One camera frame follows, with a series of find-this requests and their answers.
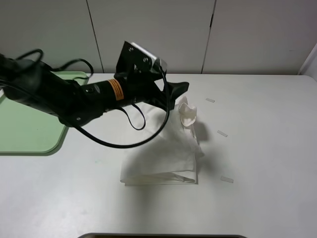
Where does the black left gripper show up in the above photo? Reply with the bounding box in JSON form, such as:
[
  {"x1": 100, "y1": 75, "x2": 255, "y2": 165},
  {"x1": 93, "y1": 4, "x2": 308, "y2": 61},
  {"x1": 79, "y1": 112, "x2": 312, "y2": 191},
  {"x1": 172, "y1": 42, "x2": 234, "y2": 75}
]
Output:
[{"x1": 114, "y1": 72, "x2": 189, "y2": 111}]

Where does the white short sleeve t-shirt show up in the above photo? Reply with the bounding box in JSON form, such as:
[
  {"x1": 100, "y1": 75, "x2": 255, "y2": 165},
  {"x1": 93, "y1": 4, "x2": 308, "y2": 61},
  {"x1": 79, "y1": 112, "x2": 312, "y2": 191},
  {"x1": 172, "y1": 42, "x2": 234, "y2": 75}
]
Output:
[{"x1": 120, "y1": 96, "x2": 203, "y2": 185}]

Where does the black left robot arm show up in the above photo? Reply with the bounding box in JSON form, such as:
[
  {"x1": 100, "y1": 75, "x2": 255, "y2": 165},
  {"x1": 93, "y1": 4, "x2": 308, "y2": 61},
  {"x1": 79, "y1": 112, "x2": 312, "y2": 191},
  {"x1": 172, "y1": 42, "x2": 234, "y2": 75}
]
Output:
[{"x1": 0, "y1": 54, "x2": 189, "y2": 127}]

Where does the green plastic tray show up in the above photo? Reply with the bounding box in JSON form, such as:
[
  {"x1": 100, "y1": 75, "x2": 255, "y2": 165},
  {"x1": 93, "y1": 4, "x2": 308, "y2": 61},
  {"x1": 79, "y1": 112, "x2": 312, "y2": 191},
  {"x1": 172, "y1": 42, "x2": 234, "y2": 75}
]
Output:
[{"x1": 0, "y1": 71, "x2": 90, "y2": 156}]

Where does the clear tape marker upper right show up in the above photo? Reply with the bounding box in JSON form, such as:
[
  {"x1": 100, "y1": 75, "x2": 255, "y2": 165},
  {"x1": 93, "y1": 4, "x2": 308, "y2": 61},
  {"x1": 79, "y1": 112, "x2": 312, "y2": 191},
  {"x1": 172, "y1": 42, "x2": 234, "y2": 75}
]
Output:
[{"x1": 206, "y1": 98, "x2": 215, "y2": 103}]

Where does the clear tape marker middle right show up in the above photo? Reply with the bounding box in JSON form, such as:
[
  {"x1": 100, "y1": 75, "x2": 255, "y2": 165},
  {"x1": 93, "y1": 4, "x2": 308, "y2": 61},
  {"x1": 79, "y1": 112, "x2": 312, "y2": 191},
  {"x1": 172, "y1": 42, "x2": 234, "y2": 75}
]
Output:
[{"x1": 217, "y1": 130, "x2": 228, "y2": 137}]

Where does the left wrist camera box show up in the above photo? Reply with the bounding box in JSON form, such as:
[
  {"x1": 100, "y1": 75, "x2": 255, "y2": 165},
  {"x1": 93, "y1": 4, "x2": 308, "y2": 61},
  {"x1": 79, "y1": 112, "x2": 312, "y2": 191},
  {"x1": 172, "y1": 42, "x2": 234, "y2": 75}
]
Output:
[{"x1": 116, "y1": 41, "x2": 167, "y2": 75}]

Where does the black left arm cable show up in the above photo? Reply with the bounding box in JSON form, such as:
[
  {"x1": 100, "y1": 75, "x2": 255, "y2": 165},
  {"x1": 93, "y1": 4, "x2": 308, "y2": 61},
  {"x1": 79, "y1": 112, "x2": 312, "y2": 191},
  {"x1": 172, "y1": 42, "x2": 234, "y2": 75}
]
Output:
[{"x1": 0, "y1": 49, "x2": 171, "y2": 149}]

